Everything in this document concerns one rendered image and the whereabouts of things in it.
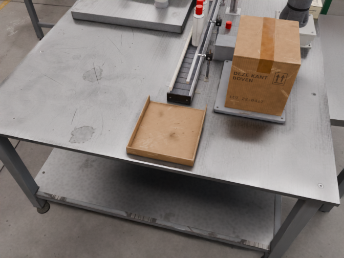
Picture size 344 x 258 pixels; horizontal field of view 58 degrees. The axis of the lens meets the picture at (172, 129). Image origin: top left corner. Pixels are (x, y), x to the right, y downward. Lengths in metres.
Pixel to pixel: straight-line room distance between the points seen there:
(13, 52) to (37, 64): 1.76
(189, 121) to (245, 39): 0.39
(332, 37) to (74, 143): 1.49
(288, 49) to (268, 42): 0.08
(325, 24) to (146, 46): 1.06
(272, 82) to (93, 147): 0.74
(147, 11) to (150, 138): 0.93
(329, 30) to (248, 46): 0.90
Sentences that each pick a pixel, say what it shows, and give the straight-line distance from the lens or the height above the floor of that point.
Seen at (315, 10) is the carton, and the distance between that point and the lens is 2.13.
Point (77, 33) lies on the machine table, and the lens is 1.91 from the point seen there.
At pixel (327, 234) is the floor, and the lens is 2.15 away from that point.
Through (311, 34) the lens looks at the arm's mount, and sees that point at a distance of 1.82.
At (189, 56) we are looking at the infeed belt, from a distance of 1.57.
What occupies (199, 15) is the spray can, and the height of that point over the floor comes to 1.05.
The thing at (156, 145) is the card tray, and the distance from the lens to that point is 1.22.
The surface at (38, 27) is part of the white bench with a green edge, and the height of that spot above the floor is 0.16.
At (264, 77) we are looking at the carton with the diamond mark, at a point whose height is 1.04.
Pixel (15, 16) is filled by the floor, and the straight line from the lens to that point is 4.10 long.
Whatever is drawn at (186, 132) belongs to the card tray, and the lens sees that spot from 1.27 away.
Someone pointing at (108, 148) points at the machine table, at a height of 0.83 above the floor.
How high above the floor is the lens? 1.80
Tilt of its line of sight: 49 degrees down
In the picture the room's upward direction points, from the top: straight up
